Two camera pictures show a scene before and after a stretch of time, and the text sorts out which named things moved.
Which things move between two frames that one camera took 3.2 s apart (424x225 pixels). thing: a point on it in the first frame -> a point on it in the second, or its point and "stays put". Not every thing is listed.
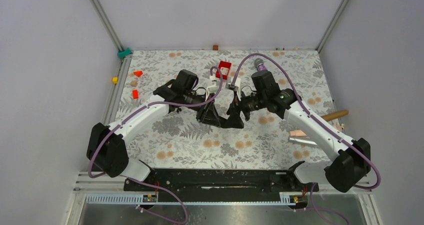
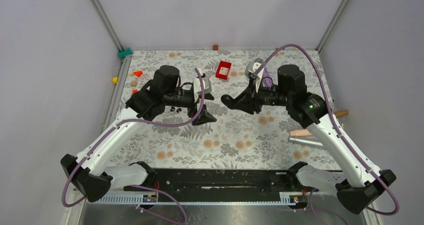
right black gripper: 235,120 -> 249,101
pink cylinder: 297,133 stays put
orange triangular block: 138,73 stays put
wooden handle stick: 328,117 stays put
